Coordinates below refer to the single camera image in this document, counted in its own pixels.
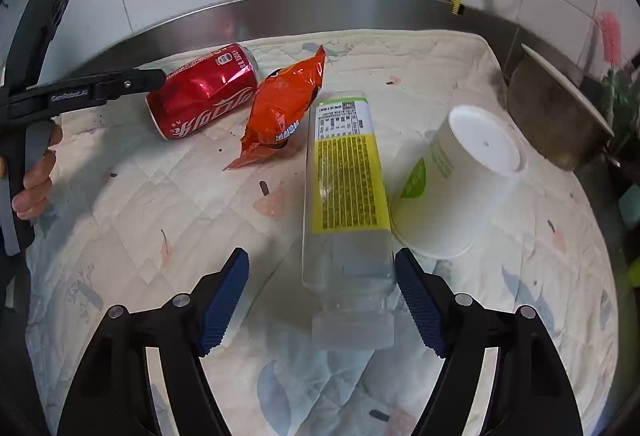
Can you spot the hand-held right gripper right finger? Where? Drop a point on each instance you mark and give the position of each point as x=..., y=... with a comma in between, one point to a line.
x=417, y=301

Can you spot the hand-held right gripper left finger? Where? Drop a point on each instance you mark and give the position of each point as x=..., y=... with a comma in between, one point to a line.
x=225, y=301

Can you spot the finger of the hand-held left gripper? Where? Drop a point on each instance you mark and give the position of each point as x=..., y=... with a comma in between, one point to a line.
x=140, y=82

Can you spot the red soda can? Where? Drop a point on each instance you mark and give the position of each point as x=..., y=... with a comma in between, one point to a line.
x=205, y=91

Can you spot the white paper cup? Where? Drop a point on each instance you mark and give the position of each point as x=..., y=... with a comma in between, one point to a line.
x=465, y=186

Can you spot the orange snack bag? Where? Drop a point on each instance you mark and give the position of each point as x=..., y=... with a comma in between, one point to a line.
x=280, y=111

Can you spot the small yellow box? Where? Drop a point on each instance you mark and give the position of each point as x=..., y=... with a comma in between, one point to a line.
x=345, y=176

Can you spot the person's left hand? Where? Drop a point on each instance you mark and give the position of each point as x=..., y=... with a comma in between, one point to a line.
x=37, y=186

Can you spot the white quilted printed blanket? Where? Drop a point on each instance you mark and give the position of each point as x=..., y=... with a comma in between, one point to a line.
x=150, y=216

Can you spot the steel pot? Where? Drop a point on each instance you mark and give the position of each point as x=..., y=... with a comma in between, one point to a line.
x=550, y=121

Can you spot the teal cup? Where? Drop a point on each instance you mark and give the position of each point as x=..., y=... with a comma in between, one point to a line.
x=631, y=206

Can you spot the green utensil jar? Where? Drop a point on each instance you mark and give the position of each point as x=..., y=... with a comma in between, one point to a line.
x=622, y=106

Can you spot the pink brush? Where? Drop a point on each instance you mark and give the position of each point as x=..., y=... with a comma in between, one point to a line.
x=609, y=38

